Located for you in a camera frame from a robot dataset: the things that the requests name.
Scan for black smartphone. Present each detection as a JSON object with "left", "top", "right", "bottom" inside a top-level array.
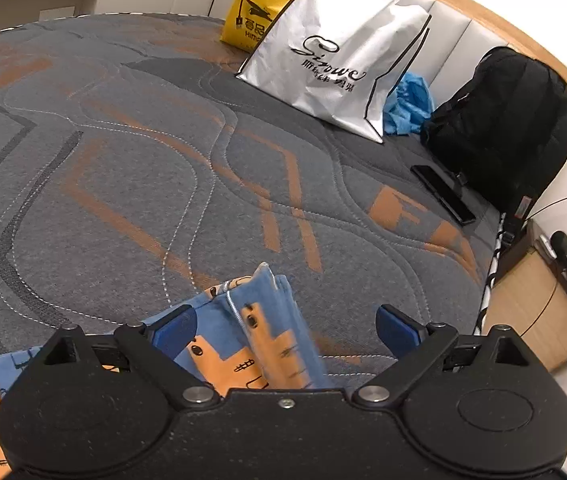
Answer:
[{"left": 410, "top": 164, "right": 477, "bottom": 226}]

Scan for black backpack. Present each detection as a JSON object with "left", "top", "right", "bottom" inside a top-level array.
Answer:
[{"left": 419, "top": 46, "right": 567, "bottom": 213}]

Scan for wooden nightstand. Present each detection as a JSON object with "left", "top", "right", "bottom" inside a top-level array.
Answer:
[{"left": 481, "top": 219, "right": 567, "bottom": 374}]

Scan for white shopping bag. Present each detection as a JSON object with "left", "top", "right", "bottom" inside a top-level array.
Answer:
[{"left": 234, "top": 0, "right": 434, "bottom": 145}]

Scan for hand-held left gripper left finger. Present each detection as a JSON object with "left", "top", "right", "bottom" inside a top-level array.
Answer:
[{"left": 42, "top": 304, "right": 220, "bottom": 407}]

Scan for blue pants with orange print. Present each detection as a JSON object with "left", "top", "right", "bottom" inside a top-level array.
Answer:
[{"left": 0, "top": 262, "right": 335, "bottom": 480}]

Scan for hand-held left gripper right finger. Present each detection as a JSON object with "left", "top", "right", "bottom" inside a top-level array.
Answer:
[{"left": 351, "top": 304, "right": 531, "bottom": 407}]

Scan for yellow plastic bag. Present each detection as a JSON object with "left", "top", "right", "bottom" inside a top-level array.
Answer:
[{"left": 220, "top": 0, "right": 310, "bottom": 54}]

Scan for padded headboard with wooden frame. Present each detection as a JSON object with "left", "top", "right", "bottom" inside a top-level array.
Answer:
[{"left": 178, "top": 0, "right": 567, "bottom": 108}]

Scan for black round device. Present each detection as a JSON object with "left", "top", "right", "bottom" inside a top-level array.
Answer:
[{"left": 549, "top": 230, "right": 567, "bottom": 262}]

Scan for crumpled blue plastic cloth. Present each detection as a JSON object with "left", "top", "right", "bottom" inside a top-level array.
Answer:
[{"left": 382, "top": 72, "right": 436, "bottom": 136}]

